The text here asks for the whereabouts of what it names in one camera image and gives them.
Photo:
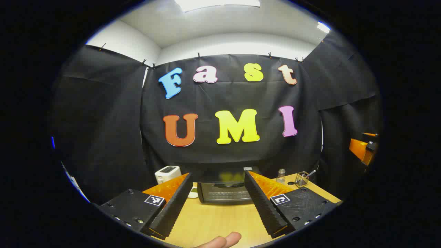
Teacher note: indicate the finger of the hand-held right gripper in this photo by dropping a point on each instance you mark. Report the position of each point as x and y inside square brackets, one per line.
[358, 148]

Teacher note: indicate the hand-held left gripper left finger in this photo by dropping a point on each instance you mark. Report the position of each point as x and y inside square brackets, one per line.
[174, 206]

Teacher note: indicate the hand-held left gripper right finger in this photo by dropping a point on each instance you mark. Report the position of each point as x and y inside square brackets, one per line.
[263, 206]

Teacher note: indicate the black electric oven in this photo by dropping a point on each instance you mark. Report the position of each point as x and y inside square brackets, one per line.
[224, 193]

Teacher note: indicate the white divided dish with beans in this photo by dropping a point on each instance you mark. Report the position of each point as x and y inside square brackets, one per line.
[193, 195]

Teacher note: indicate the white toaster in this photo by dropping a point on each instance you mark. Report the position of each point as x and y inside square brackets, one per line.
[167, 174]

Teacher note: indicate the clear glass bottle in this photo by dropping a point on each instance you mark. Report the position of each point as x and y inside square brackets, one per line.
[280, 177]

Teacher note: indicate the metal spoon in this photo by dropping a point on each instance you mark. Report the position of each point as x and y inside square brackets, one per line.
[311, 172]

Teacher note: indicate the black backdrop cloth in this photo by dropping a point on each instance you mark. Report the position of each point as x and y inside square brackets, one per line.
[224, 96]

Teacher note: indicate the small ceiling light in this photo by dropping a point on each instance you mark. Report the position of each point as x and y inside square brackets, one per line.
[323, 27]

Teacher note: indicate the large ceiling light panel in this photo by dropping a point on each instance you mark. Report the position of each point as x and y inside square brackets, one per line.
[217, 4]

